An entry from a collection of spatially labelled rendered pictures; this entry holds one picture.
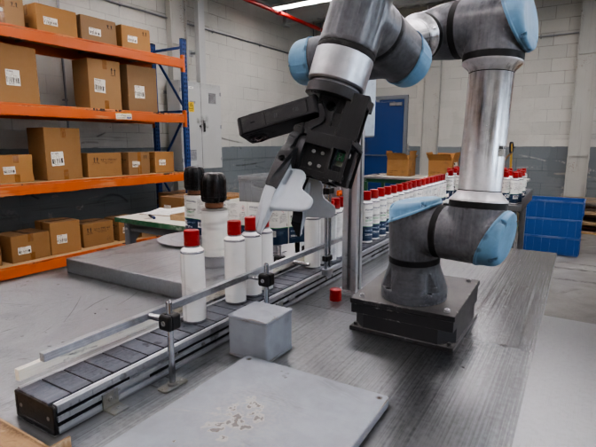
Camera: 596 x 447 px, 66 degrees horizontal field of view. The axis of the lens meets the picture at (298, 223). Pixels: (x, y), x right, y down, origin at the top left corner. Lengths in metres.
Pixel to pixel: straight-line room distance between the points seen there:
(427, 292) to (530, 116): 7.81
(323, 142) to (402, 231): 0.52
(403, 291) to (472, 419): 0.33
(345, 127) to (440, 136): 8.50
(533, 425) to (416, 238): 0.41
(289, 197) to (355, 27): 0.22
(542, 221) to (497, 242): 5.04
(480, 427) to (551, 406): 0.15
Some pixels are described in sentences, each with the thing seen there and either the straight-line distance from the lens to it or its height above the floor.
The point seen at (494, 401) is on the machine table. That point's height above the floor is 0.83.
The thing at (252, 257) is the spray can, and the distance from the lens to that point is 1.17.
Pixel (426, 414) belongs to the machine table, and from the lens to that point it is 0.85.
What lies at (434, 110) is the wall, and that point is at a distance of 9.08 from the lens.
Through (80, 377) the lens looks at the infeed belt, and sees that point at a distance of 0.90.
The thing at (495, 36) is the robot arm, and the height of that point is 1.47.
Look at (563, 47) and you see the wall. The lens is 8.88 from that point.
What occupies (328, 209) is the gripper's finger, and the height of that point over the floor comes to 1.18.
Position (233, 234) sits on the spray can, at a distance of 1.11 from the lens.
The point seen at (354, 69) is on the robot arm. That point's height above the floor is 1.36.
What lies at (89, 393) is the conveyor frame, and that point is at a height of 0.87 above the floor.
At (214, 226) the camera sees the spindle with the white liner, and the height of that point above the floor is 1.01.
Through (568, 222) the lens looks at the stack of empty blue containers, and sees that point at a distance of 5.99.
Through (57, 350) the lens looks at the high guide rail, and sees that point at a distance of 0.81.
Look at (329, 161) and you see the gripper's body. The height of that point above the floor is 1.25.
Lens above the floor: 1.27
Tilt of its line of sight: 10 degrees down
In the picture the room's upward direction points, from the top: straight up
